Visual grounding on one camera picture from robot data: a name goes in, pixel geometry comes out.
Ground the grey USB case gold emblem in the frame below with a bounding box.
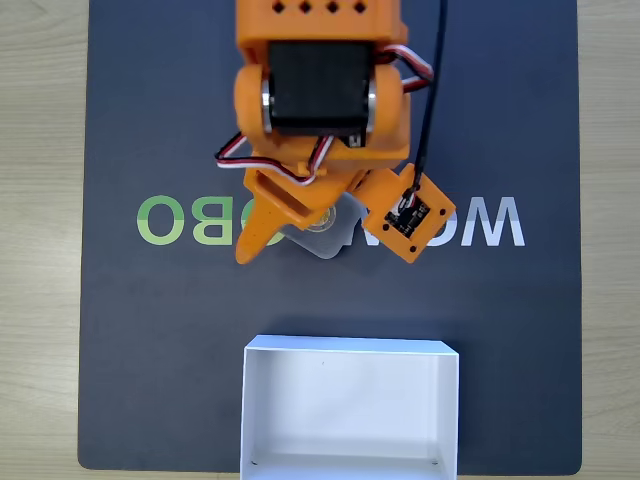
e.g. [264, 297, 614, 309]
[287, 193, 362, 261]

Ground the white cardboard box bin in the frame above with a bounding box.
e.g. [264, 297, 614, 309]
[239, 334, 461, 480]

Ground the dark mat with WOWROBO print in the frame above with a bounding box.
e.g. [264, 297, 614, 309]
[77, 0, 584, 474]

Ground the red white black servo wire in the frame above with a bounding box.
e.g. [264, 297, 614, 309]
[214, 130, 332, 187]
[377, 43, 435, 96]

